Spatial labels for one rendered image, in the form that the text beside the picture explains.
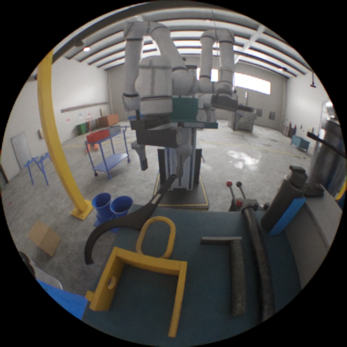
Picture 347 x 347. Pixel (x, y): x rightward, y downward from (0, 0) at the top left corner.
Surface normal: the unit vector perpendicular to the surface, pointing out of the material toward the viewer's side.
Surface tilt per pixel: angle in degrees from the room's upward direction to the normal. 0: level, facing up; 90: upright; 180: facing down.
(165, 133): 90
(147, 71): 90
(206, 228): 0
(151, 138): 90
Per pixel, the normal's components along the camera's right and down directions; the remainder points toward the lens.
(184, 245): -0.02, -0.85
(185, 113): -0.02, 0.53
